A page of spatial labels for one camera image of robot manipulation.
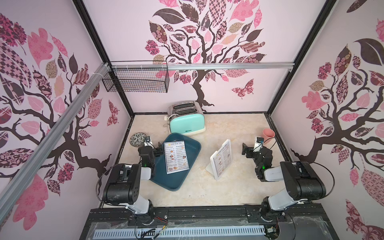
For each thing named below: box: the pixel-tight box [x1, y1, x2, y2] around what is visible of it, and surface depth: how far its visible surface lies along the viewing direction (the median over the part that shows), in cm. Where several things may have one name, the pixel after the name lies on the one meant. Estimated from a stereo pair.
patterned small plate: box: [129, 132, 147, 147], surface depth 102 cm
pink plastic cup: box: [263, 128, 276, 144], surface depth 97 cm
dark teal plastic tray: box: [151, 132, 202, 191], surface depth 95 cm
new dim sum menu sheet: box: [163, 140, 190, 175], surface depth 97 cm
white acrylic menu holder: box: [205, 139, 232, 181], surface depth 81 cm
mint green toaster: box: [167, 101, 206, 135], surface depth 100 cm
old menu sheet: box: [213, 140, 232, 177], surface depth 82 cm
